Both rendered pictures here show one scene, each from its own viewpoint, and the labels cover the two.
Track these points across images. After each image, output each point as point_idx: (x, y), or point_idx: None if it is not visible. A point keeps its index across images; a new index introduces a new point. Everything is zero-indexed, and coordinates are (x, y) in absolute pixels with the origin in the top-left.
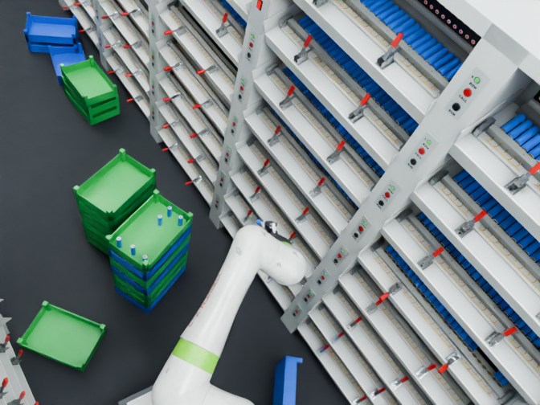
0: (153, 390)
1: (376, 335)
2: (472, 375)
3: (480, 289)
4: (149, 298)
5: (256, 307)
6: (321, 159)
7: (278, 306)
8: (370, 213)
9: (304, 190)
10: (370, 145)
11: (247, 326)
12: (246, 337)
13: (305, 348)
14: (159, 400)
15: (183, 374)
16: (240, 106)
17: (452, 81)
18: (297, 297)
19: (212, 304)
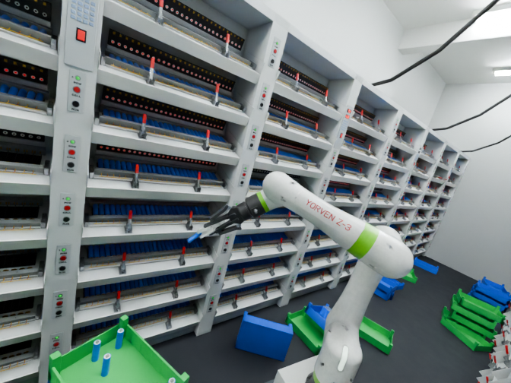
0: (404, 262)
1: (257, 243)
2: None
3: (288, 156)
4: None
5: (182, 353)
6: (200, 153)
7: (185, 335)
8: (246, 158)
9: (192, 192)
10: (235, 113)
11: (198, 364)
12: (208, 368)
13: (222, 324)
14: (410, 254)
15: (387, 234)
16: (74, 177)
17: (268, 49)
18: (209, 290)
19: (333, 208)
